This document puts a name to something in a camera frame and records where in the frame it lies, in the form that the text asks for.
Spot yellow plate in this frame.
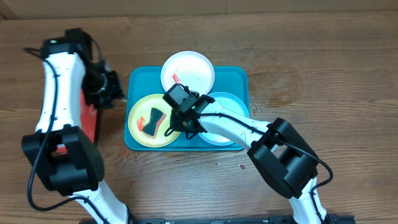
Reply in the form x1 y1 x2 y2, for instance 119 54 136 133
127 94 180 148

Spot light blue plate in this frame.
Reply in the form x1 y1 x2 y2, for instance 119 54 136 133
199 92 249 146

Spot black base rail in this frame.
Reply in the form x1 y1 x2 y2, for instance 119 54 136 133
80 214 356 224

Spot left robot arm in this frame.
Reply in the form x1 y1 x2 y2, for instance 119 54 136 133
22 28 136 223

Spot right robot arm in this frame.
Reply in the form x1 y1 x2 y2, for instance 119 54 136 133
163 93 331 223

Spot white plate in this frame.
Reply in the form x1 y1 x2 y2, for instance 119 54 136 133
160 51 215 95

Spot red and black tray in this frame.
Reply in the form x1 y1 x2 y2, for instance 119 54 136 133
52 89 98 143

